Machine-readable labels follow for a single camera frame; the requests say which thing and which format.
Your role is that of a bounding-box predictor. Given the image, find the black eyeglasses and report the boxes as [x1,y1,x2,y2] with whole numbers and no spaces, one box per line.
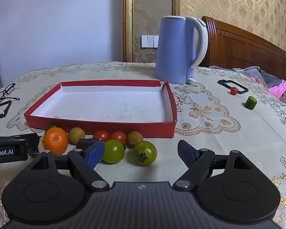
[0,83,21,105]

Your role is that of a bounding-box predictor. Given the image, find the black plastic frame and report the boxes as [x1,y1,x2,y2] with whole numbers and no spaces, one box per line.
[217,79,249,94]
[0,100,12,121]

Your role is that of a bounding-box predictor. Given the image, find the pink blanket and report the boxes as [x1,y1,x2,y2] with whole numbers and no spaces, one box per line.
[250,76,286,106]

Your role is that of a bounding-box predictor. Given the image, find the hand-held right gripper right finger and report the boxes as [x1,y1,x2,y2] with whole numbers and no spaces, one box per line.
[173,139,253,192]

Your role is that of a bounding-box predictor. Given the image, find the gold wall panel frame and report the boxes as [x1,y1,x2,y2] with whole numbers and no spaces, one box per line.
[122,0,181,63]

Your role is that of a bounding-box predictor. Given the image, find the white wall switch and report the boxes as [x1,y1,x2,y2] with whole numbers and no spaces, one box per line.
[141,35,160,48]

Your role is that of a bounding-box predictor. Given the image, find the blue electric kettle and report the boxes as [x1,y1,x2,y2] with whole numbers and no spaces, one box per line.
[155,16,208,84]

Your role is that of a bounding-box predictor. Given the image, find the yellow longan fruit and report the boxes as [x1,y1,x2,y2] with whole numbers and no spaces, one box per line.
[68,127,86,145]
[126,131,144,148]

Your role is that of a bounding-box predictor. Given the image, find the cream embroidered tablecloth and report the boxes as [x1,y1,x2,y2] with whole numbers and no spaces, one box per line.
[0,62,286,229]

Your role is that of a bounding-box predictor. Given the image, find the brown wooden headboard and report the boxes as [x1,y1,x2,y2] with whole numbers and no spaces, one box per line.
[201,16,286,80]

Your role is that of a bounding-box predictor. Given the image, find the orange mandarin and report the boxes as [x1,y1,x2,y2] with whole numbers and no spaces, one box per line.
[43,127,69,155]

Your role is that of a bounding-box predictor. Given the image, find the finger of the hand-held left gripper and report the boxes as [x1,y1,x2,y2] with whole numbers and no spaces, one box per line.
[11,133,41,157]

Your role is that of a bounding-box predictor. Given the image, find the green tomato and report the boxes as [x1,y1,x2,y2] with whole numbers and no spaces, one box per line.
[133,141,158,167]
[101,139,126,164]

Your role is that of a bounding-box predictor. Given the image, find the grey cloth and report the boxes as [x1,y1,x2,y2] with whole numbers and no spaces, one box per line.
[234,66,280,87]

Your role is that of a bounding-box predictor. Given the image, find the red cardboard box tray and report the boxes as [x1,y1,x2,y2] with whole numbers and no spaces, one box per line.
[24,79,177,139]

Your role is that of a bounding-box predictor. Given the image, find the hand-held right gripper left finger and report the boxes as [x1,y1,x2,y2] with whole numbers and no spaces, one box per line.
[30,138,110,192]

